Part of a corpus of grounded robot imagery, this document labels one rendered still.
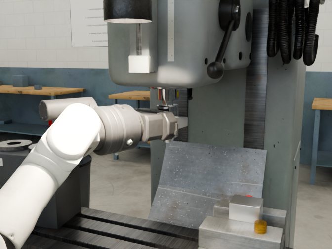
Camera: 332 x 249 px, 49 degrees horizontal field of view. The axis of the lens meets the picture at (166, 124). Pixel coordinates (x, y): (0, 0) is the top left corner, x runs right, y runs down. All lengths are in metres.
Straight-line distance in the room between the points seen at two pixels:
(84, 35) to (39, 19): 0.93
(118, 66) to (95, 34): 5.23
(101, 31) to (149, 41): 5.24
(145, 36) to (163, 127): 0.18
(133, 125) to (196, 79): 0.14
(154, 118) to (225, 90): 0.46
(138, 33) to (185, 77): 0.11
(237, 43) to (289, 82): 0.29
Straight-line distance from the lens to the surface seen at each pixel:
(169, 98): 0.74
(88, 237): 0.93
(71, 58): 6.20
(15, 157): 0.99
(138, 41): 0.65
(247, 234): 0.70
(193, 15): 0.65
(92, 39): 5.96
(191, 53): 0.65
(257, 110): 1.09
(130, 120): 0.65
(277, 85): 1.08
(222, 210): 0.81
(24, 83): 6.50
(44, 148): 0.55
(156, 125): 0.69
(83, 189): 2.72
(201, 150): 1.14
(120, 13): 0.53
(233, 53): 0.83
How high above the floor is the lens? 1.37
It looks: 10 degrees down
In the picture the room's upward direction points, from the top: straight up
